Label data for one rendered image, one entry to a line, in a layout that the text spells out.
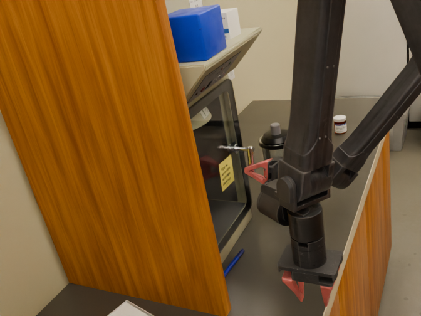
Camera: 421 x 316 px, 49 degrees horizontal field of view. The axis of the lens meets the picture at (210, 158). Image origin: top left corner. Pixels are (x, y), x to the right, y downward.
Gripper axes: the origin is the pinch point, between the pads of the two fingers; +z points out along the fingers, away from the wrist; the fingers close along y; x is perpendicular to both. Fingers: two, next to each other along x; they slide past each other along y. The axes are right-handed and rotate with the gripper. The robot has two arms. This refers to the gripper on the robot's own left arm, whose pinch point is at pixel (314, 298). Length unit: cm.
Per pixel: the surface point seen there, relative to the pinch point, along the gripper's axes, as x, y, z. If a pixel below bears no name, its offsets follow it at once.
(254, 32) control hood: -40, 21, -40
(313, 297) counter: -16.4, 5.7, 16.2
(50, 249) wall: -6, 75, 6
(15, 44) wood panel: -5, 60, -50
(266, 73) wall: -181, 76, 13
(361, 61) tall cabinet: -324, 49, 50
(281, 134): -54, 23, -8
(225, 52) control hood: -23, 21, -40
